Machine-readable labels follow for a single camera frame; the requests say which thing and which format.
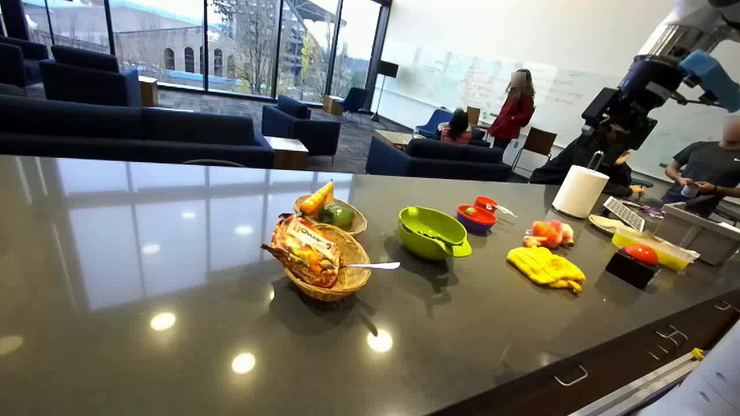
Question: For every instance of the long dark blue sofa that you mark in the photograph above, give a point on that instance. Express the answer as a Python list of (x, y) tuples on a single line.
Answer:
[(117, 130)]

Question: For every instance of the yellow cloth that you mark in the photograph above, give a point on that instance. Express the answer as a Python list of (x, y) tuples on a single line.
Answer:
[(545, 267)]

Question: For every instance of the lime green bowl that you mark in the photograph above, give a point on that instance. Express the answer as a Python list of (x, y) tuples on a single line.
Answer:
[(416, 239)]

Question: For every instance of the low side table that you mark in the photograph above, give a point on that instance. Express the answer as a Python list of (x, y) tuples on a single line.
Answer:
[(287, 147)]

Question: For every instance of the woman in red top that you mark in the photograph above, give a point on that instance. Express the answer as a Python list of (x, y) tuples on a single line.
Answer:
[(512, 117)]

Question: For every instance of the red bowl blue rim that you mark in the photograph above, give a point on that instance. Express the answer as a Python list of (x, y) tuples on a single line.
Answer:
[(474, 219)]

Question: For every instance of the grey bin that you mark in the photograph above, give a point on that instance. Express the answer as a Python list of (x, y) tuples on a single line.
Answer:
[(695, 233)]

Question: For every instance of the white label card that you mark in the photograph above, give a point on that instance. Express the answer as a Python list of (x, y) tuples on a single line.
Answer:
[(623, 214)]

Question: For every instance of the pink orange plush toy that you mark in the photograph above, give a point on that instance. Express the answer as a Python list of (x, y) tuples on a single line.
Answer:
[(549, 233)]

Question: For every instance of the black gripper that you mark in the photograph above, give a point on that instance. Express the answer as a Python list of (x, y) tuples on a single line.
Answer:
[(628, 106)]

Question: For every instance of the dark blue armchair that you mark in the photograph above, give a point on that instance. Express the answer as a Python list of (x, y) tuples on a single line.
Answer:
[(303, 130), (85, 82), (354, 100)]

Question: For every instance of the yellow toy fruit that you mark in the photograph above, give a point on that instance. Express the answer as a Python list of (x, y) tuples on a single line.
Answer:
[(316, 201)]

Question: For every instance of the bright blue armchair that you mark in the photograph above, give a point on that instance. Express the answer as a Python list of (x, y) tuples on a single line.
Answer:
[(433, 124)]

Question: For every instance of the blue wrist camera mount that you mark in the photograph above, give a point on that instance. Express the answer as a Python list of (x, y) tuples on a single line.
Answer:
[(712, 77)]

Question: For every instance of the white paper stack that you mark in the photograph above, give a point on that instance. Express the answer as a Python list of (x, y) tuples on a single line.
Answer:
[(695, 382)]

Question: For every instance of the seated person pink top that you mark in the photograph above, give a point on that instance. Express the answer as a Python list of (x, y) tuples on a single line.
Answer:
[(456, 130)]

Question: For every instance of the black speaker on stand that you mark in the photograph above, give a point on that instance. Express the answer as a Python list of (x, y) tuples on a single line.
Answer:
[(386, 70)]

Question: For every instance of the large wicker basket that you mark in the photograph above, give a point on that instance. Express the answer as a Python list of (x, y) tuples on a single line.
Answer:
[(338, 281)]

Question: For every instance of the green toy fruit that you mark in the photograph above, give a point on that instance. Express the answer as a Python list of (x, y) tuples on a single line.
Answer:
[(338, 216)]

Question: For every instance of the silver spoon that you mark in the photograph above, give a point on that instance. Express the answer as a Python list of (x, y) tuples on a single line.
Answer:
[(377, 267)]

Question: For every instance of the small wooden table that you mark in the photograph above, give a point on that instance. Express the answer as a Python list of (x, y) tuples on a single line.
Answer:
[(148, 91)]

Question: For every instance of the man in dark shirt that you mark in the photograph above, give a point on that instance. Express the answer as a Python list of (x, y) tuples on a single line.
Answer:
[(709, 165)]

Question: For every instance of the short dark blue sofa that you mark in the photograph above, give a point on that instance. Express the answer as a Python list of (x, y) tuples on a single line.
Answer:
[(431, 160)]

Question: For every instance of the person in black clothes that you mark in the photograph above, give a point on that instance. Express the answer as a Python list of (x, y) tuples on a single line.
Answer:
[(563, 165)]

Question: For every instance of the white paper towel roll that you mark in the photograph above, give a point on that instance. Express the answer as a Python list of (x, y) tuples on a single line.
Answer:
[(578, 193)]

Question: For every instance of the brown chair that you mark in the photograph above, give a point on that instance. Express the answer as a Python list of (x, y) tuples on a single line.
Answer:
[(538, 141)]

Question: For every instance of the yellow plastic container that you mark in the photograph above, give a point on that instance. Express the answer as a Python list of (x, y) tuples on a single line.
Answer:
[(671, 254)]

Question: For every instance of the red ball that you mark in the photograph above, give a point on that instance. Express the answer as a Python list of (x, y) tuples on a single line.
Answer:
[(642, 254)]

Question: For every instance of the toy sandwich food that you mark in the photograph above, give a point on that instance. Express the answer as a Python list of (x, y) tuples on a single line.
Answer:
[(308, 251)]

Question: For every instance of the small wicker basket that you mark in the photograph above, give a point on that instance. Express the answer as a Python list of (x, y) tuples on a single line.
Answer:
[(356, 224)]

